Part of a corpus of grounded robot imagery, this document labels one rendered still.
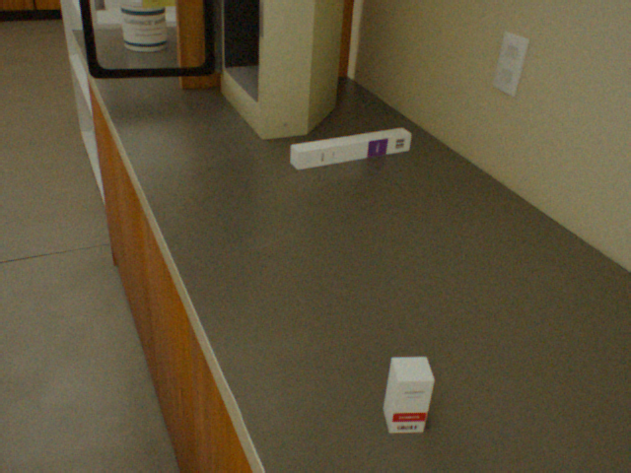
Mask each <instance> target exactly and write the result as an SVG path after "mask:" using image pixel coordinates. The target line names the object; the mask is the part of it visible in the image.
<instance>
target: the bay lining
mask: <svg viewBox="0 0 631 473"><path fill-rule="evenodd" d="M223 11H224V64H225V68H236V67H249V66H259V0H223Z"/></svg>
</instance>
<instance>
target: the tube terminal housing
mask: <svg viewBox="0 0 631 473"><path fill-rule="evenodd" d="M261 1H262V2H263V38H262V37H261V35H260V36H259V78H258V102H255V101H254V100H253V99H252V98H251V97H250V95H249V94H248V93H247V92H246V91H245V90H244V89H243V88H242V87H241V86H240V85H239V84H238V83H237V82H236V81H235V80H234V79H233V78H232V77H231V76H230V75H229V74H228V73H227V72H226V68H225V64H224V11H223V0H222V13H223V67H224V76H223V75H222V74H221V93H222V94H223V95H224V96H225V97H226V99H227V100H228V101H229V102H230V103H231V104H232V105H233V107H234V108H235V109H236V110H237V111H238V112H239V113H240V115H241V116H242V117H243V118H244V119H245V120H246V121H247V123H248V124H249V125H250V126H251V127H252V128H253V129H254V132H255V133H256V134H257V135H258V136H259V137H260V138H261V140H269V139H278V138H286V137H295V136H303V135H308V134H309V133H310V132H311V131H312V130H313V129H314V128H315V127H316V126H317V125H318V123H319V122H320V121H321V120H322V119H324V118H325V117H326V116H327V115H328V114H329V113H330V112H331V111H332V110H333V109H335V108H336V98H337V86H338V73H339V61H340V49H341V37H342V24H343V11H344V0H261Z"/></svg>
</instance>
